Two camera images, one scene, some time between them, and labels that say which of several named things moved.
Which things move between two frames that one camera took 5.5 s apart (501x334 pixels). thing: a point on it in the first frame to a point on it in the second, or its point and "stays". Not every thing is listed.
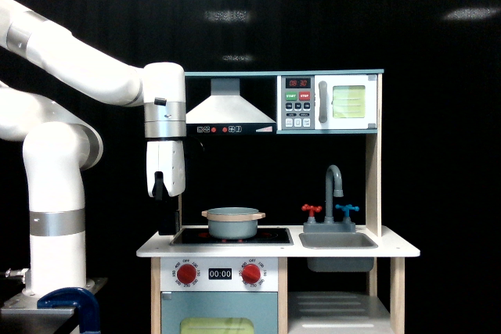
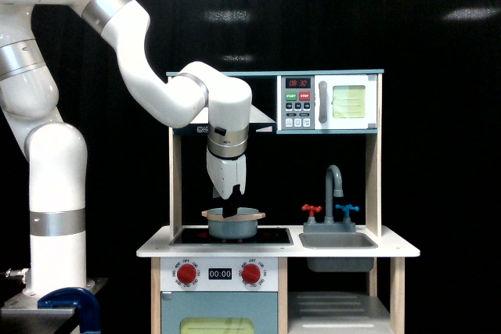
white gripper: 166,175 to 228,176
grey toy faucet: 328,225 stays
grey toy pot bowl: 232,223 stays
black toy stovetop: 201,237 stays
